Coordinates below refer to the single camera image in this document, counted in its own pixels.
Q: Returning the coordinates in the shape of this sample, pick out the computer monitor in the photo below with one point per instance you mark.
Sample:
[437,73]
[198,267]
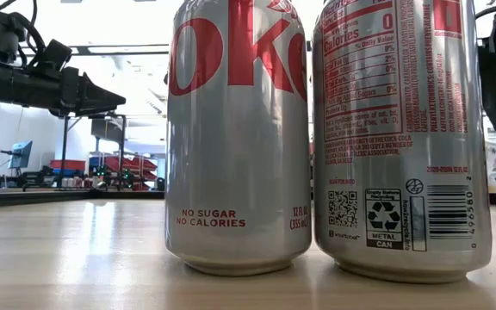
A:
[20,155]

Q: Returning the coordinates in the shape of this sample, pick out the grey hanging box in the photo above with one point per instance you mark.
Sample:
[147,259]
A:
[106,131]

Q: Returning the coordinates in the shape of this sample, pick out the black metal table frame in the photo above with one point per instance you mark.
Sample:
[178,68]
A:
[37,199]

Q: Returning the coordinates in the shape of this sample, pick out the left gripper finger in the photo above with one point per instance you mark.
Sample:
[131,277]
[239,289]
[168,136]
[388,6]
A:
[93,111]
[97,94]

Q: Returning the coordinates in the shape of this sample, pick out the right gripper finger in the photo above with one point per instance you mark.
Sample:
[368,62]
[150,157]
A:
[495,90]

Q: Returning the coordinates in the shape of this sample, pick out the silver Diet Coke can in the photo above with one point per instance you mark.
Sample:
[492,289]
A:
[403,163]
[239,150]

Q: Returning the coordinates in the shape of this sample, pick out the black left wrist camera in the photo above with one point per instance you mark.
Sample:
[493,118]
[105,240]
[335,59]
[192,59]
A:
[54,53]

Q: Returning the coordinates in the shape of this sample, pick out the red storage bin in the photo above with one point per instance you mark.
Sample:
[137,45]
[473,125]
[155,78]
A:
[68,164]

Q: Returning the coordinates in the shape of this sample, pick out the red blue shelving cart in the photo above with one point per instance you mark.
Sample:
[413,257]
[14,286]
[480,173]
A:
[144,165]

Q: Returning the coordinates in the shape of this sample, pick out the black background rack frame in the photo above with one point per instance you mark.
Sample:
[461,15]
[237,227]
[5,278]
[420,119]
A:
[64,146]

